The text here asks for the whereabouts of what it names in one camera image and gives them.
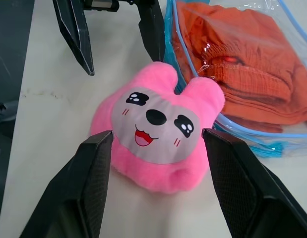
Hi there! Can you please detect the clear plastic pouch blue trim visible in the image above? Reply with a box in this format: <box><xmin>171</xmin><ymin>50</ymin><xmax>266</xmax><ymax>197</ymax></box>
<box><xmin>163</xmin><ymin>0</ymin><xmax>307</xmax><ymax>159</ymax></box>

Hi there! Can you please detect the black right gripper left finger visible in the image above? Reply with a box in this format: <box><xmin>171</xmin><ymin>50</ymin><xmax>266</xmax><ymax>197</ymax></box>
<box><xmin>19</xmin><ymin>130</ymin><xmax>115</xmax><ymax>238</ymax></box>

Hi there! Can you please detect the orange cloth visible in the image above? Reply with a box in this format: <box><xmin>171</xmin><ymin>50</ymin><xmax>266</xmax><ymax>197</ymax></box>
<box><xmin>171</xmin><ymin>3</ymin><xmax>307</xmax><ymax>134</ymax></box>

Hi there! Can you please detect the pink plush animal toy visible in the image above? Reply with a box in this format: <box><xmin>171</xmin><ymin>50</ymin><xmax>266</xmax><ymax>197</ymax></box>
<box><xmin>89</xmin><ymin>61</ymin><xmax>226</xmax><ymax>194</ymax></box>

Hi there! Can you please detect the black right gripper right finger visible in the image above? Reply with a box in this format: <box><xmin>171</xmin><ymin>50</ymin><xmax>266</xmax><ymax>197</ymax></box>
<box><xmin>201</xmin><ymin>128</ymin><xmax>307</xmax><ymax>238</ymax></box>

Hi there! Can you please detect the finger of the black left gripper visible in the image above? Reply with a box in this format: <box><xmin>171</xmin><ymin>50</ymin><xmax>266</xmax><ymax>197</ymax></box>
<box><xmin>52</xmin><ymin>0</ymin><xmax>96</xmax><ymax>76</ymax></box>
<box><xmin>136</xmin><ymin>0</ymin><xmax>167</xmax><ymax>62</ymax></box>

